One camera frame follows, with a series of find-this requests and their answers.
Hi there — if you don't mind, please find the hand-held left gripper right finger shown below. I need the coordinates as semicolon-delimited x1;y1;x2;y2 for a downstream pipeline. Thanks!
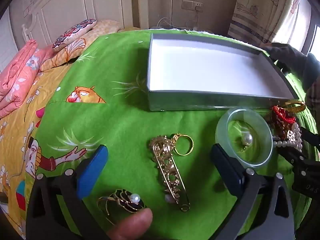
210;144;297;240

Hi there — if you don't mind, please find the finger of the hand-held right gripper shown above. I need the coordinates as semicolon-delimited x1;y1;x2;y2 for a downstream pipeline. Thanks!
277;147;320;196
299;126;320;148

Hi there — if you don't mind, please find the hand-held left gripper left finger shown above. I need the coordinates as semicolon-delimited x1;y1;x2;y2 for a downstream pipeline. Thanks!
26;144;118;240

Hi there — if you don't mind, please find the white pearl necklace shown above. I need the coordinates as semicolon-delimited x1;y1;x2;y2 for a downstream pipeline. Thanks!
272;122;303;152

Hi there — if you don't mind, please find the pale green jade bangle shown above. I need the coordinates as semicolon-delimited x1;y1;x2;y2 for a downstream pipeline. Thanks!
215;107;275;167

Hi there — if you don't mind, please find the gold bangle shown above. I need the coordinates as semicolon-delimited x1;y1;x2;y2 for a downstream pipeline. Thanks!
284;100;307;114

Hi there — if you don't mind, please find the dark red bead bracelet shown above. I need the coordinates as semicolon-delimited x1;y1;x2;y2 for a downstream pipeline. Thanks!
270;114;295;140

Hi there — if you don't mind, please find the pearl drop earring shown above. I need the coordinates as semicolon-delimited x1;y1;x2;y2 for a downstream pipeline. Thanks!
240;132;253;153

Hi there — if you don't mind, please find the red knotted string charm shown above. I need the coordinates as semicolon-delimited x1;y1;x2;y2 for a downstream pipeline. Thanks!
272;105;297;125

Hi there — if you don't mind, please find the plain gold ring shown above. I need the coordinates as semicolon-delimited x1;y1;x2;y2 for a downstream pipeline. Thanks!
174;134;194;155

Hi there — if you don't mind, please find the black flower pearl brooch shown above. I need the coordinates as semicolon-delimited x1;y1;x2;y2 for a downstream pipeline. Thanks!
97;189;148;225

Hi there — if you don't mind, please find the ornate gold pin brooch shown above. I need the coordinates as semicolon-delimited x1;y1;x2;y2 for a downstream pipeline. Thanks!
149;135;191;212

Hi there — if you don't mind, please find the grey jewelry box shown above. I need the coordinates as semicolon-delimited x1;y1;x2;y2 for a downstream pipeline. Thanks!
146;33;300;112

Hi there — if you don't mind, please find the person's left hand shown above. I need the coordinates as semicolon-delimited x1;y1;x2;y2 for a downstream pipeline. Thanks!
106;209;153;240

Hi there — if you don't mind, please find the green cartoon print blanket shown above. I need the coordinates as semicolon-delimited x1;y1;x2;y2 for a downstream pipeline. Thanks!
25;29;320;240

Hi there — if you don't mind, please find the dark cloth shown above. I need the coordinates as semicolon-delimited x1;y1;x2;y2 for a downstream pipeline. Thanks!
265;42;320;99

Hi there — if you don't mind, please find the yellow cartoon bed sheet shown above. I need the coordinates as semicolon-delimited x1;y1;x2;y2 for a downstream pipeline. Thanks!
0;62;70;233

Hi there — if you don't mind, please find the window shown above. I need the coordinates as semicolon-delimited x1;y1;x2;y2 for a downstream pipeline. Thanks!
295;0;320;57

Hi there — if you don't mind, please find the pink floral folded quilt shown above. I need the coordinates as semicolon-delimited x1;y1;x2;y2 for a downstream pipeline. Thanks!
0;39;54;119

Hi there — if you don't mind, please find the embroidered floral pillow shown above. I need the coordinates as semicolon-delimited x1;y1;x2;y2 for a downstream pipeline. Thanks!
52;19;97;53

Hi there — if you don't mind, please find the printed striped curtain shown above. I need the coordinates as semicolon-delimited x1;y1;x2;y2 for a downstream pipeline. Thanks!
227;0;304;53

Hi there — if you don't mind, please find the pale yellow pillow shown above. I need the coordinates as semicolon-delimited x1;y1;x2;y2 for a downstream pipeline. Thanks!
92;20;123;35

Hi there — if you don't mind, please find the white wardrobe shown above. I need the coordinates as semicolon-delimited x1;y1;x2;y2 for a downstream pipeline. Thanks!
0;7;25;70

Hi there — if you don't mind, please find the white wooden headboard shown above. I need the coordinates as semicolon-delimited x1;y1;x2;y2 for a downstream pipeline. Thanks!
21;0;141;48

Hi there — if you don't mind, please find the white charger cable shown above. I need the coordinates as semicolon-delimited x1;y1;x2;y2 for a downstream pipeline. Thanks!
186;6;203;29

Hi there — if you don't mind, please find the white wall socket plate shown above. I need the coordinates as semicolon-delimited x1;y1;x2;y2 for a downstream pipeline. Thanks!
182;0;203;12

